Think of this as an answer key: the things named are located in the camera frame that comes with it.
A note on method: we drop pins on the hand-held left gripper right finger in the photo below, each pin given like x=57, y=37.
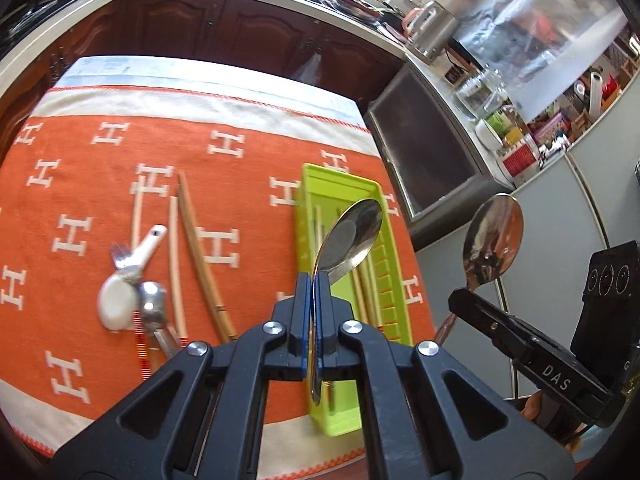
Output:
x=325, y=320

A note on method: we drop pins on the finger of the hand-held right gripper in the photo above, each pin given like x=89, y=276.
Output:
x=480, y=310

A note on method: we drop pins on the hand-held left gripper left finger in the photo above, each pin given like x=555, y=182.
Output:
x=301, y=320

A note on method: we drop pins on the large metal spoon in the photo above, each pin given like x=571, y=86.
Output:
x=492, y=245
x=350, y=240

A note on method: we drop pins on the dark brown bamboo chopstick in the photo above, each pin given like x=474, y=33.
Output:
x=200, y=260

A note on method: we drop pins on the green plastic utensil tray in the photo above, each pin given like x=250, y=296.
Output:
x=310, y=185

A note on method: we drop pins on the small metal spoon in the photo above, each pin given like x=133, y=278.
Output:
x=152, y=302

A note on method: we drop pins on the white ceramic spoon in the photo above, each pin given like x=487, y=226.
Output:
x=117, y=305

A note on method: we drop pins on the metal fork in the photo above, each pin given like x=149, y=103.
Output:
x=122, y=260

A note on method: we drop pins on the person's right hand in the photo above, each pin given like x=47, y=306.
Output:
x=542, y=405

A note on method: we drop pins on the orange patterned blanket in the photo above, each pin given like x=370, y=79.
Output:
x=260, y=270

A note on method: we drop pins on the grey refrigerator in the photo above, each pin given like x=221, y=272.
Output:
x=550, y=200

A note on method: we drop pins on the red box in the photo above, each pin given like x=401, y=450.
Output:
x=520, y=157

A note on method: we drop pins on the white bowl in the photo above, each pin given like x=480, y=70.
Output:
x=487, y=135

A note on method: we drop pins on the green label bottle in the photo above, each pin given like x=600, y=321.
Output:
x=500, y=121

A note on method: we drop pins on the glass jar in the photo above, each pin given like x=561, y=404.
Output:
x=480, y=87

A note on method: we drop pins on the white paper towel roll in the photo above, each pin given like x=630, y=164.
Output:
x=595, y=95

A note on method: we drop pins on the hanging clear plastic bag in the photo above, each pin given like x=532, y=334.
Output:
x=310, y=67

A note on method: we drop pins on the translucent plastic sheet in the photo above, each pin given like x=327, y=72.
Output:
x=540, y=35

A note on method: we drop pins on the stainless steel electric kettle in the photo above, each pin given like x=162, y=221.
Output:
x=430, y=25

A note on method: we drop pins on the dark wooden base cabinets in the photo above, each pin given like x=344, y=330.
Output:
x=225, y=25

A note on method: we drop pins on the stacked dirty dishes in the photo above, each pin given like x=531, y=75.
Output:
x=357, y=5

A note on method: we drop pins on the black gas stove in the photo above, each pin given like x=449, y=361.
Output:
x=25, y=10

